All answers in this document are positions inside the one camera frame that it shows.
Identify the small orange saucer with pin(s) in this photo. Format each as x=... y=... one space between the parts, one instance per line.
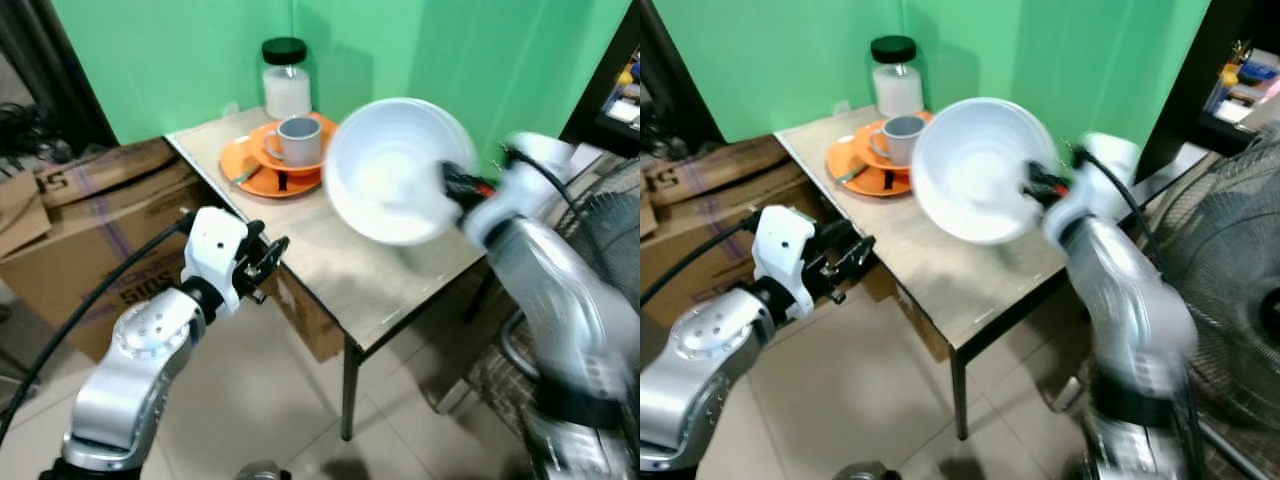
x=262 y=150
x=868 y=148

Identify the large orange plate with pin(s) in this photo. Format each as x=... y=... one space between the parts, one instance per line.
x=858 y=175
x=250 y=175

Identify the grey cup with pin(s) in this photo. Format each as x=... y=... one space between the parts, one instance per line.
x=298 y=140
x=903 y=138

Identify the dark spoon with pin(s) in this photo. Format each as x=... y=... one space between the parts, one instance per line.
x=888 y=180
x=284 y=181

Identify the black shelf with items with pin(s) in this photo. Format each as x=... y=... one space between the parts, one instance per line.
x=1240 y=90
x=610 y=90

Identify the white bowl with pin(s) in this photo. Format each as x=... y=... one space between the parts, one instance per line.
x=970 y=170
x=385 y=170

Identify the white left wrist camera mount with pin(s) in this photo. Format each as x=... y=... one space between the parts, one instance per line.
x=213 y=250
x=782 y=250

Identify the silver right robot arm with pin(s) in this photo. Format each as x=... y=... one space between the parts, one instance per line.
x=560 y=320
x=1130 y=320

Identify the wooden table with black legs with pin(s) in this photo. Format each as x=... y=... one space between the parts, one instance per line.
x=380 y=280
x=970 y=290

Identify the small brown cardboard box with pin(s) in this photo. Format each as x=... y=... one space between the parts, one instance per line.
x=915 y=315
x=310 y=320

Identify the grey robot foot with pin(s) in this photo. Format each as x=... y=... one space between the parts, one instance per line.
x=865 y=471
x=262 y=471

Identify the glass jar with black lid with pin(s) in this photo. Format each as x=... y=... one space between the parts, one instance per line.
x=287 y=88
x=896 y=85

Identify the large printed cardboard box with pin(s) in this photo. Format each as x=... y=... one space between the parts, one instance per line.
x=700 y=210
x=90 y=220

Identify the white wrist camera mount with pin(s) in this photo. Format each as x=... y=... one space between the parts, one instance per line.
x=1095 y=185
x=530 y=185
x=213 y=250
x=782 y=250

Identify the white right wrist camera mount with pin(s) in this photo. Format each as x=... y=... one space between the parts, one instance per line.
x=1095 y=185
x=530 y=185

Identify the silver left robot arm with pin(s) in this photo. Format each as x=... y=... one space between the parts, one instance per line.
x=700 y=360
x=130 y=370

